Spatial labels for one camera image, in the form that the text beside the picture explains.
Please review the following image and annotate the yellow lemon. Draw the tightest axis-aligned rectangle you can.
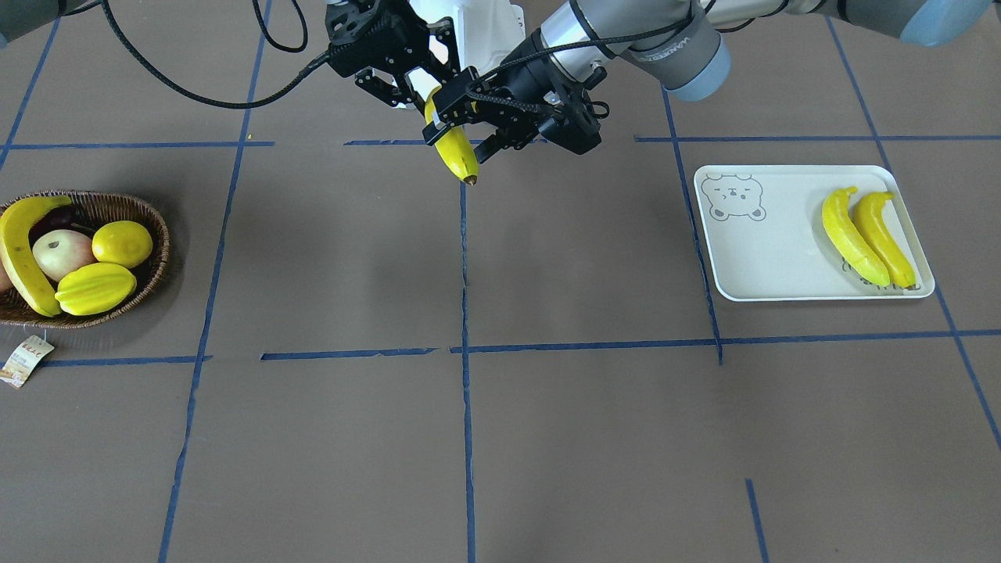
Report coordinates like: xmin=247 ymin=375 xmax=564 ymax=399
xmin=91 ymin=221 xmax=153 ymax=270

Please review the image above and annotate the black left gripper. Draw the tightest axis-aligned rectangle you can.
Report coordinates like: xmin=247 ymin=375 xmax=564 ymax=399
xmin=422 ymin=55 xmax=601 ymax=164

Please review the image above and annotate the brown wicker basket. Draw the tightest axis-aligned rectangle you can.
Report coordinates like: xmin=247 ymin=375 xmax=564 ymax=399
xmin=2 ymin=190 xmax=171 ymax=329

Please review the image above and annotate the dark purple eggplant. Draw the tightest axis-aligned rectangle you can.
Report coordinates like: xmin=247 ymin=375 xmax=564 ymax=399
xmin=29 ymin=206 xmax=79 ymax=238

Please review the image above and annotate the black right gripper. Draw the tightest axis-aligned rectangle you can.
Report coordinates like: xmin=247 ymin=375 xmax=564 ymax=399
xmin=325 ymin=1 xmax=461 ymax=108

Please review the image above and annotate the yellow starfruit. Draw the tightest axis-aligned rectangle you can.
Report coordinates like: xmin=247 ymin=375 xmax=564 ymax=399
xmin=55 ymin=261 xmax=138 ymax=316

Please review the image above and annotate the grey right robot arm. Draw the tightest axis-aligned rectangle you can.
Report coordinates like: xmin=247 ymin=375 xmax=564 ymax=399
xmin=1 ymin=1 xmax=461 ymax=110

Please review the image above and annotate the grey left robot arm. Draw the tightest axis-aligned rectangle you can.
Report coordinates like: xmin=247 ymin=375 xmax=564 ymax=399
xmin=422 ymin=1 xmax=989 ymax=163

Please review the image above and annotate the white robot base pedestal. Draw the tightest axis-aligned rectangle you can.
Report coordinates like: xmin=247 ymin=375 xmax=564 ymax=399
xmin=390 ymin=1 xmax=526 ymax=108

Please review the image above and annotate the white bear tray plate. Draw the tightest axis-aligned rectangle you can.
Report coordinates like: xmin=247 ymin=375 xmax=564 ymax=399
xmin=693 ymin=165 xmax=936 ymax=302

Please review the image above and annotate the paper price tag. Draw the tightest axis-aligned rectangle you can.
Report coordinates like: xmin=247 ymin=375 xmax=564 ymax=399
xmin=1 ymin=335 xmax=55 ymax=389

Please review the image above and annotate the yellow banana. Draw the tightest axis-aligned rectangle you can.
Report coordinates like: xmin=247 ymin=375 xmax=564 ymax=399
xmin=852 ymin=192 xmax=917 ymax=289
xmin=423 ymin=86 xmax=479 ymax=185
xmin=1 ymin=195 xmax=72 ymax=317
xmin=821 ymin=186 xmax=891 ymax=286

